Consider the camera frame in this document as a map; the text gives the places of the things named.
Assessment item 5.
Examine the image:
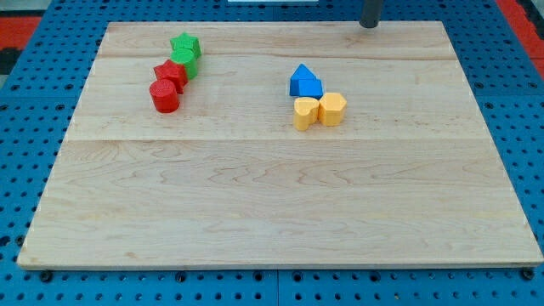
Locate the light wooden board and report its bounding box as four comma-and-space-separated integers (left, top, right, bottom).
17, 21, 543, 270

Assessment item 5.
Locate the yellow heart block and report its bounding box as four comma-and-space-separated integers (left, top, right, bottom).
293, 97, 320, 131

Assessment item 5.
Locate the blue cube block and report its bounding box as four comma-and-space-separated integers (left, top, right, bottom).
289, 79, 323, 99

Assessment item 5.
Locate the yellow hexagon block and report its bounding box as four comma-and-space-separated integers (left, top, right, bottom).
318, 93, 347, 127

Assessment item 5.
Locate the blue triangle block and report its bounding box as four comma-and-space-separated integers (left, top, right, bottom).
291, 64, 316, 80

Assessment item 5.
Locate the red cylinder block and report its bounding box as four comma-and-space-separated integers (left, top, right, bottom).
149, 79, 180, 113

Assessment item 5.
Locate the green cylinder block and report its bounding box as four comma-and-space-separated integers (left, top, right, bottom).
170, 48, 198, 80

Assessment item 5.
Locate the red star block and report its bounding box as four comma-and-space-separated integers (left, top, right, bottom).
153, 59, 189, 94

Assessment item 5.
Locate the green star block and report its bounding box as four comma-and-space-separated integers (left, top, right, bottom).
170, 32, 201, 59

